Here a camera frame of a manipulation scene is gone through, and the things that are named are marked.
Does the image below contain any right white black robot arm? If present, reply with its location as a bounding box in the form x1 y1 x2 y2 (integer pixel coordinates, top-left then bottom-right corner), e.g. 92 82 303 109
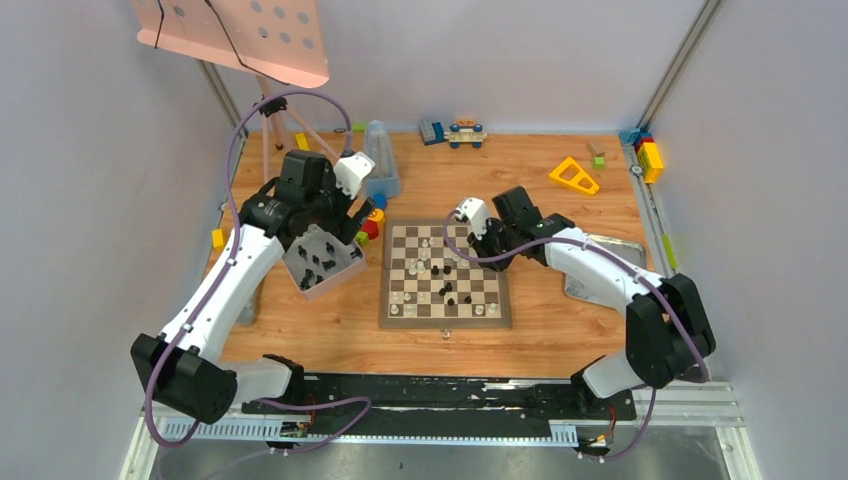
451 186 716 418

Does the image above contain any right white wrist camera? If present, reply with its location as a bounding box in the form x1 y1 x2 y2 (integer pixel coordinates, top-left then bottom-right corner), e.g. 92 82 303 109
453 197 491 240

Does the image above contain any red round block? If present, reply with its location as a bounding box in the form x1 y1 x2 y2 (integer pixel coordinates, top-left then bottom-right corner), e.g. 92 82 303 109
361 219 380 240

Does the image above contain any grey toy microphone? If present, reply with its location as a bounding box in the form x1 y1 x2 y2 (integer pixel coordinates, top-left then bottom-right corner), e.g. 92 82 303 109
236 280 265 326

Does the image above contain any stacked coloured bricks corner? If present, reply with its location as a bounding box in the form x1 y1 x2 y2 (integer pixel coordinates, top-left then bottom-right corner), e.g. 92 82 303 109
618 129 664 184

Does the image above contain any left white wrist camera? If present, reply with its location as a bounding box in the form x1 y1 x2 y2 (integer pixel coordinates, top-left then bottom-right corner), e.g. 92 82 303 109
333 152 375 199

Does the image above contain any silver metal tin lid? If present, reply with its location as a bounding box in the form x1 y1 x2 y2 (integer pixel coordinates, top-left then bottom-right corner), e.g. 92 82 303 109
563 233 647 312

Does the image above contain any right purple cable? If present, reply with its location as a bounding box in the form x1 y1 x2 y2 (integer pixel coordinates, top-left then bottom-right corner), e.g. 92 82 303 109
442 209 710 464

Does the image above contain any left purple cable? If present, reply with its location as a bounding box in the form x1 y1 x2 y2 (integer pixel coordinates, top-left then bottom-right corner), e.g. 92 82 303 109
142 89 374 458

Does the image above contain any green small block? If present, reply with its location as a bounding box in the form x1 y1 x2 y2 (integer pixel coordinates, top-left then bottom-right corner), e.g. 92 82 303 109
355 231 370 247

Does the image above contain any yellow round sign block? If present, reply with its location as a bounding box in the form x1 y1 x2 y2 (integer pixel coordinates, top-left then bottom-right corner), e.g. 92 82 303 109
368 208 385 228

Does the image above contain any pink music stand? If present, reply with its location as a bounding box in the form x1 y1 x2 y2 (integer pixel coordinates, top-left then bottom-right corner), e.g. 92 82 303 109
127 0 360 183

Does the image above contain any wooden toy car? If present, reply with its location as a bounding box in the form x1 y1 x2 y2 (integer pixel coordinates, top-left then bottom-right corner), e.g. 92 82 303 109
445 120 488 149

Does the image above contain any purple cable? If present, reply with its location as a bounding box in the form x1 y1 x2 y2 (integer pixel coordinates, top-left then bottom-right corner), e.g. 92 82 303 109
142 89 374 458
442 209 710 464

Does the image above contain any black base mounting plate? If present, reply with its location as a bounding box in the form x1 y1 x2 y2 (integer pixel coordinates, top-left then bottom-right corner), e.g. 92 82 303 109
282 373 636 438

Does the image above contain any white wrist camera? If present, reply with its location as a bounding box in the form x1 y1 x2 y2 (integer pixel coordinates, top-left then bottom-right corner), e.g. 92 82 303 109
453 197 491 240
333 152 375 199

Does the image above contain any wooden chess board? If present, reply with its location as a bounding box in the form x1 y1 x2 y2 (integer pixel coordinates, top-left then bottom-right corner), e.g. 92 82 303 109
379 219 512 330

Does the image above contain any blue small block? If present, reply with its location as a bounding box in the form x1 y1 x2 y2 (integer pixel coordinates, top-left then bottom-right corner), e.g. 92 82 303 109
371 193 388 210

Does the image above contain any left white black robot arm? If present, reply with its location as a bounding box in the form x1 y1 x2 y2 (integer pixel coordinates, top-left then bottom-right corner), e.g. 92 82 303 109
131 149 376 424

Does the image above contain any wooden brown block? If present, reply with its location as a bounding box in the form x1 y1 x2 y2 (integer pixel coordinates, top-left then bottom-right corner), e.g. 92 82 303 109
586 141 606 158

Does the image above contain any blue grey brick block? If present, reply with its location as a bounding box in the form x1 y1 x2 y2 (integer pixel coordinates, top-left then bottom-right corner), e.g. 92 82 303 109
419 120 447 146

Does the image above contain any small yellow cube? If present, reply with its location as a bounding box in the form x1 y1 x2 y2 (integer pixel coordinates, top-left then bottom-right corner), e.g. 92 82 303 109
211 228 227 252

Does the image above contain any yellow triangle shape toy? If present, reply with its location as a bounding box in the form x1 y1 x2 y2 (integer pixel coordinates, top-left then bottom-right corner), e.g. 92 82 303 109
548 157 600 196

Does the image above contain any yellow block near stand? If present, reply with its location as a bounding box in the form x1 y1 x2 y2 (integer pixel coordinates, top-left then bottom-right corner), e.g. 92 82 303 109
294 132 311 151

